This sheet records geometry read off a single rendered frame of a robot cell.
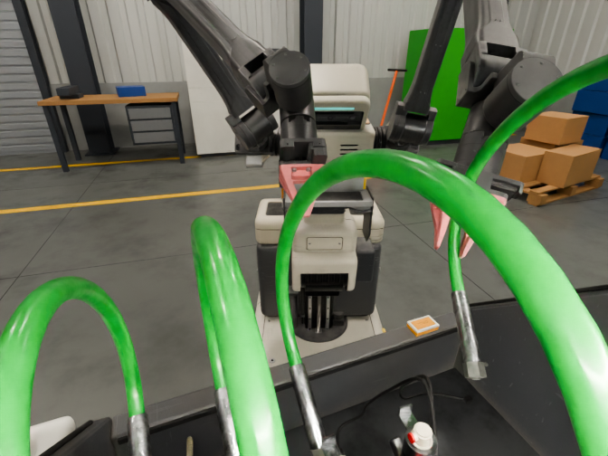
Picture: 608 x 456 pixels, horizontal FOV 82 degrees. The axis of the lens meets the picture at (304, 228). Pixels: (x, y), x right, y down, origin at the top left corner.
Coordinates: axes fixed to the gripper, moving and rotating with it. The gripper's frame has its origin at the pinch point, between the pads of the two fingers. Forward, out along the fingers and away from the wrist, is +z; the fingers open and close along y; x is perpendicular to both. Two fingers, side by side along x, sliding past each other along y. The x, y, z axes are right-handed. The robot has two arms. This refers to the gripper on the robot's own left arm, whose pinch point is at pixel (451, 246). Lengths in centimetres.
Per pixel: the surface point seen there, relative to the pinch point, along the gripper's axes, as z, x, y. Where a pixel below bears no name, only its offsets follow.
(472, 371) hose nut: 12.8, -1.3, 5.6
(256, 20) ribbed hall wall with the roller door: -378, 386, -307
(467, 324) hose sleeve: 8.2, -0.4, 4.1
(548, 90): -7.4, -19.4, -0.6
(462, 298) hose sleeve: 5.4, 0.3, 3.0
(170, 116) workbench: -154, 337, -319
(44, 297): 17.8, -28.0, -21.6
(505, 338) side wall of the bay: 5.0, 22.9, 17.2
